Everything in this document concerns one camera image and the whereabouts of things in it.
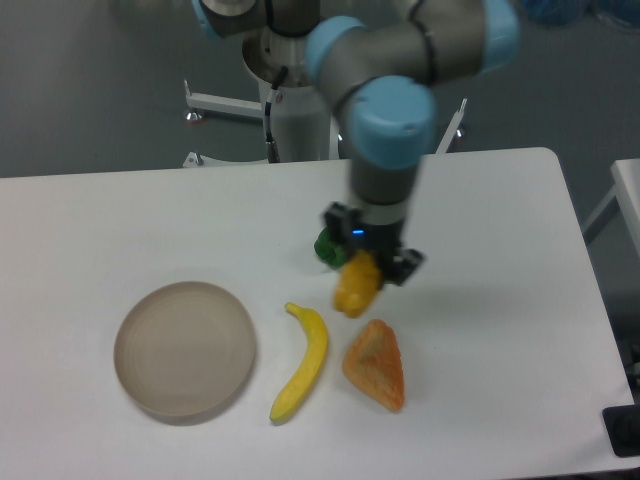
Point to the black device at table edge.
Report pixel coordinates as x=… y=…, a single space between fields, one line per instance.
x=622 y=425

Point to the green bell pepper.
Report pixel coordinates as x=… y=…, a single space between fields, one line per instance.
x=329 y=252

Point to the orange pastry slice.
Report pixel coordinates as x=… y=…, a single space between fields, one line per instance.
x=373 y=364

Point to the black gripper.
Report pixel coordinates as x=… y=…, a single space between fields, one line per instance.
x=364 y=226

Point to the yellow bell pepper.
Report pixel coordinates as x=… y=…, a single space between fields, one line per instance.
x=358 y=286

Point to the yellow banana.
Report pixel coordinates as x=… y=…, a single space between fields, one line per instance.
x=299 y=386

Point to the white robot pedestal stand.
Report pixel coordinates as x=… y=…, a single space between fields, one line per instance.
x=295 y=120

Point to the blue object top right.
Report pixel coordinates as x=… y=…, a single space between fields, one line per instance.
x=620 y=14

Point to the beige round plate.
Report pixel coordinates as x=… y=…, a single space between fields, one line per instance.
x=184 y=352

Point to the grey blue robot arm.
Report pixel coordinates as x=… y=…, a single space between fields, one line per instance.
x=221 y=19

